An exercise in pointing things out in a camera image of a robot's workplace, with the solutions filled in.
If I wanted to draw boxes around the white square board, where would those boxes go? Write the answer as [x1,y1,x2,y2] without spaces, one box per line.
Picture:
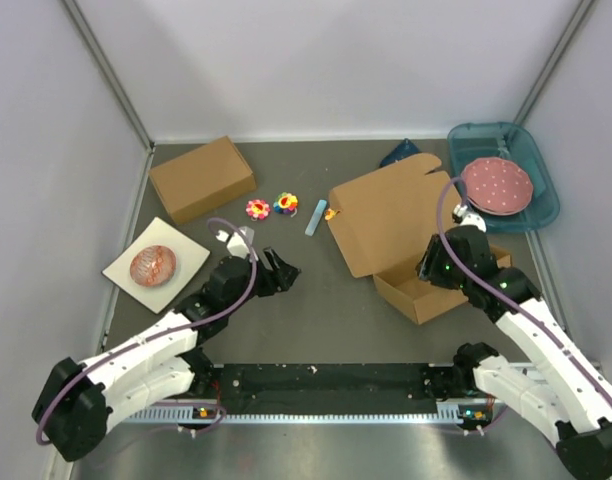
[102,217,210,313]

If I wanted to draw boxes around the dark blue teardrop dish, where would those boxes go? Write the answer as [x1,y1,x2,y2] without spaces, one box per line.
[378,138,421,168]

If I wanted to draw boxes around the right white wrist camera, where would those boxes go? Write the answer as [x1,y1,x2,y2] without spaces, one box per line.
[452,204,487,233]

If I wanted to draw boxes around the orange plush flower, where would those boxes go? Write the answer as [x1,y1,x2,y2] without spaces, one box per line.
[324,209,340,221]

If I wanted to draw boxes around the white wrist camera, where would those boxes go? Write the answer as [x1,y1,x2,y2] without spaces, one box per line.
[216,226,254,258]
[452,204,487,233]

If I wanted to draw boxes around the rainbow plush flower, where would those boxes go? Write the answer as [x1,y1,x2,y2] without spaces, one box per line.
[273,192,299,216]

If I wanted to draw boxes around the red patterned bowl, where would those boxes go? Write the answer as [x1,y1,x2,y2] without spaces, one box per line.
[129,245,177,288]

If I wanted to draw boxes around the grey slotted cable duct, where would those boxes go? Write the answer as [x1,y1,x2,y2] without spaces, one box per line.
[120,402,492,426]

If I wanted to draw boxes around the light blue highlighter pen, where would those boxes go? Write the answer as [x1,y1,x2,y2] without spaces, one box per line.
[305,199,327,237]

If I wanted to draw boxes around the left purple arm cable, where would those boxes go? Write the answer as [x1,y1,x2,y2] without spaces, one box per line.
[34,216,260,445]

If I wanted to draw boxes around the brown cardboard box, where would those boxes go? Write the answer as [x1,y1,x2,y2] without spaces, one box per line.
[327,152,513,326]
[149,136,257,225]

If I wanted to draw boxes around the closed brown cardboard box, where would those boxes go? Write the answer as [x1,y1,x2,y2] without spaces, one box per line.
[149,136,257,225]

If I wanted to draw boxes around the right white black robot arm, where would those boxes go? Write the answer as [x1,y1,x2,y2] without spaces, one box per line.
[416,225,612,479]

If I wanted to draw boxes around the pink plush flower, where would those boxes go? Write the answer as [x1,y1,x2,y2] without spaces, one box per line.
[245,199,271,221]

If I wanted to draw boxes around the pink polka dot plate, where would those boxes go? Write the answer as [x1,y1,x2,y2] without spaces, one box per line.
[461,157,534,216]

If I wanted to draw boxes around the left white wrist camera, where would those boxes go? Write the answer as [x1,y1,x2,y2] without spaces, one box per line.
[216,226,254,258]

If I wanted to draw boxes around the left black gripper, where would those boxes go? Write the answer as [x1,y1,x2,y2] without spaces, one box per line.
[226,247,301,314]

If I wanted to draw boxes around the teal transparent plastic bin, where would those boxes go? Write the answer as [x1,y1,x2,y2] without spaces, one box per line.
[447,122,560,233]

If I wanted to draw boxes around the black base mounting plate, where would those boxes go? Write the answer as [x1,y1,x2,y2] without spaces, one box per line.
[155,362,492,417]

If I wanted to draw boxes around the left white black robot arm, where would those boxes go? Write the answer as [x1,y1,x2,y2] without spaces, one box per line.
[31,248,301,462]

